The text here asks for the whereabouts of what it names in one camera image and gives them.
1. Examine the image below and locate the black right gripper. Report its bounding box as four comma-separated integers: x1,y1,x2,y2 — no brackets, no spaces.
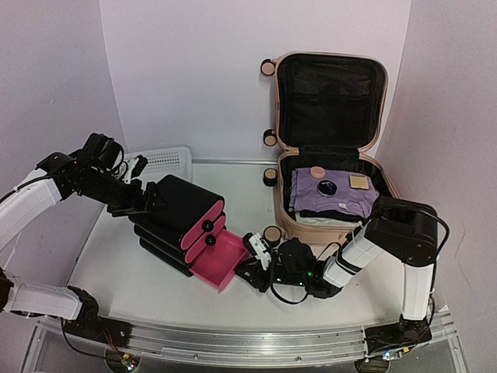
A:
236,258,308,294

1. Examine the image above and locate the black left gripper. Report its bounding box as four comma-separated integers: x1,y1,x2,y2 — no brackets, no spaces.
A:
75,168,168,218

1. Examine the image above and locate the black pink drawer organizer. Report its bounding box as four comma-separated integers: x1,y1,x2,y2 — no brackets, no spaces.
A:
129,175,249,292

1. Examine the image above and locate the white perforated plastic basket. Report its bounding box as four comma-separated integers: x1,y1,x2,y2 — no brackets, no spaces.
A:
124,147,193,184

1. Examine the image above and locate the purple shirt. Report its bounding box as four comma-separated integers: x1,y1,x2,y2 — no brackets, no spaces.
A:
289,168,380,218

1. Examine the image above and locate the beige hard-shell suitcase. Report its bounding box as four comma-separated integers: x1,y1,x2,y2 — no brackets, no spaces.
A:
260,52,399,245

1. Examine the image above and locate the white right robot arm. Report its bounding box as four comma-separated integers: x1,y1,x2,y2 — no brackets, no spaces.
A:
235,197,446,344

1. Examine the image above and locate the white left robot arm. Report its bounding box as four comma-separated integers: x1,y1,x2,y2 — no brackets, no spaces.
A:
1,133,166,340

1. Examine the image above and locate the black folded garment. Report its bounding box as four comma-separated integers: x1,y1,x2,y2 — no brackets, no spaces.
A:
299,210,365,222

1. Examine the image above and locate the round black compact case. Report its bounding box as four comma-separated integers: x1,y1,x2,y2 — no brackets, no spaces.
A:
317,180,337,197

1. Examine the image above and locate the square tan coaster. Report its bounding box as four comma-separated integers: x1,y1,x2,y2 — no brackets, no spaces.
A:
349,175,370,190

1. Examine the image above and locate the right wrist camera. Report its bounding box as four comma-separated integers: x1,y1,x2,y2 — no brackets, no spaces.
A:
242,232,272,270

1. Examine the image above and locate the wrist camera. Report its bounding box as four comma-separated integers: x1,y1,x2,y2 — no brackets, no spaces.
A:
242,232,272,270
123,155,148,183

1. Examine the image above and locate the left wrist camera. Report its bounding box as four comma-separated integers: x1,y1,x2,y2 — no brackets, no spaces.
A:
123,155,148,183

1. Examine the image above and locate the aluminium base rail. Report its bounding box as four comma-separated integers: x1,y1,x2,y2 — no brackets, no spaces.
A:
36,295,461,362

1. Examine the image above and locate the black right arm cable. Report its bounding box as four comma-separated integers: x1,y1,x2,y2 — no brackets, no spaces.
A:
372,205,451,269

